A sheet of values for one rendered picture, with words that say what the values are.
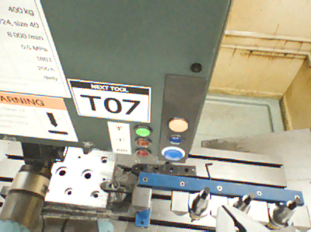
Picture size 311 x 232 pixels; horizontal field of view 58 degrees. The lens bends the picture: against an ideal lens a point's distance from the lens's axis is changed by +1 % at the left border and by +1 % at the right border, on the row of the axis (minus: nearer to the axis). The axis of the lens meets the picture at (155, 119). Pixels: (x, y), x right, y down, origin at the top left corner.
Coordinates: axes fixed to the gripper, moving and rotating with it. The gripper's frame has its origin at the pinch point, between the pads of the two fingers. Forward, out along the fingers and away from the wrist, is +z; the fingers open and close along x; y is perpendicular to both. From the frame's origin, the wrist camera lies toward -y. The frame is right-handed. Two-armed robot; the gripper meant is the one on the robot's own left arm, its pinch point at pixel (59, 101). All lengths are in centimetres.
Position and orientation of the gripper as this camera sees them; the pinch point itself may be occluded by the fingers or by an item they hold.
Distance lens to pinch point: 76.7
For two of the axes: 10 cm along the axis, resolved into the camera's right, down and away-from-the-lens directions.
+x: 9.9, 1.1, -0.3
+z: 1.1, -8.2, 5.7
